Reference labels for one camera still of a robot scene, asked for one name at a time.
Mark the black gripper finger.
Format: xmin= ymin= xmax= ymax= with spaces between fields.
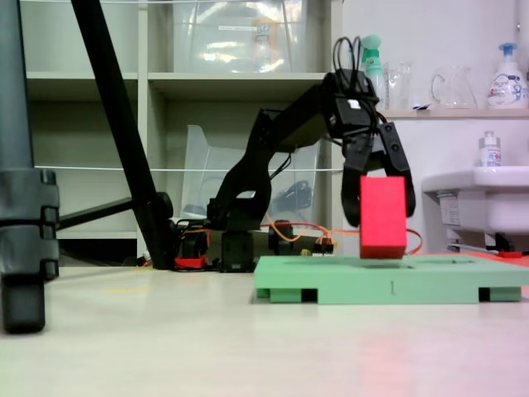
xmin=341 ymin=138 xmax=374 ymax=228
xmin=378 ymin=121 xmax=417 ymax=219

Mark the red square block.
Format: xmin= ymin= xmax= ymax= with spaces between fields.
xmin=359 ymin=175 xmax=408 ymax=261

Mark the glass measuring beaker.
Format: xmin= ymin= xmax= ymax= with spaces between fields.
xmin=384 ymin=60 xmax=415 ymax=111

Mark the green capped spray bottle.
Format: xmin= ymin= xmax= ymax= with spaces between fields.
xmin=360 ymin=34 xmax=388 ymax=111

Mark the clear glass pitcher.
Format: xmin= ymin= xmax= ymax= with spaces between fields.
xmin=430 ymin=65 xmax=479 ymax=110

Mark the small clear sanitizer bottle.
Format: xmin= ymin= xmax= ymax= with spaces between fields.
xmin=478 ymin=130 xmax=503 ymax=168

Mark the white sink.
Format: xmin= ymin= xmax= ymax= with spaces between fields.
xmin=421 ymin=165 xmax=529 ymax=237

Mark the green shape-sorter board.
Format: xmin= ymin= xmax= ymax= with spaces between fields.
xmin=252 ymin=253 xmax=529 ymax=306

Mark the white foam soap bottle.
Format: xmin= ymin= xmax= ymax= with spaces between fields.
xmin=486 ymin=41 xmax=529 ymax=110

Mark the clear open plastic bin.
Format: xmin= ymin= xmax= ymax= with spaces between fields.
xmin=179 ymin=123 xmax=322 ymax=221

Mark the small red black clamp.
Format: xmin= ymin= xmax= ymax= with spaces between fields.
xmin=494 ymin=232 xmax=522 ymax=259

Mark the orange labelled box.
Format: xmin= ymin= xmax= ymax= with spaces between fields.
xmin=250 ymin=17 xmax=279 ymax=68

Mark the clear plastic storage bin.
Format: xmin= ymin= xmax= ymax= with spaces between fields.
xmin=170 ymin=0 xmax=309 ymax=75

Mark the beige shelf unit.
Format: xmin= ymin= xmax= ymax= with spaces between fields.
xmin=18 ymin=0 xmax=345 ymax=250

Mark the black tripod leg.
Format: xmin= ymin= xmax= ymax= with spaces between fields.
xmin=70 ymin=0 xmax=175 ymax=270

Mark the black tripod brace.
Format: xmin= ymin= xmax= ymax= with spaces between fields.
xmin=56 ymin=197 xmax=138 ymax=231

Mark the grey notched tripod leg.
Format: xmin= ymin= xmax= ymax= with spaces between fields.
xmin=0 ymin=0 xmax=61 ymax=334

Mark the black cable bundle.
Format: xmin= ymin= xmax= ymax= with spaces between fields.
xmin=271 ymin=179 xmax=316 ymax=217

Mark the thin orange wire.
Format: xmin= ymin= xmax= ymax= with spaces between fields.
xmin=263 ymin=213 xmax=424 ymax=257

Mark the black servo wire loop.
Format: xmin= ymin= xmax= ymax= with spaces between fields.
xmin=333 ymin=36 xmax=353 ymax=80
xmin=346 ymin=36 xmax=366 ymax=84

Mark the white cord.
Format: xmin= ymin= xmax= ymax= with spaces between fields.
xmin=33 ymin=165 xmax=345 ymax=174

